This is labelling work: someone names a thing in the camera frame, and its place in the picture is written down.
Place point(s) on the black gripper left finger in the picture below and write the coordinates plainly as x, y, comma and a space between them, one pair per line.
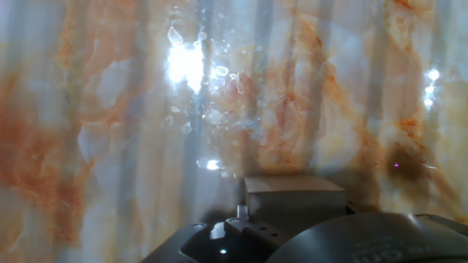
263, 239

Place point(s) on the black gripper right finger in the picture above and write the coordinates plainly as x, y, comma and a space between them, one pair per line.
352, 209

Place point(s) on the small wooden cube block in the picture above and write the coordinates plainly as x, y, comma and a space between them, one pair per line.
296, 202

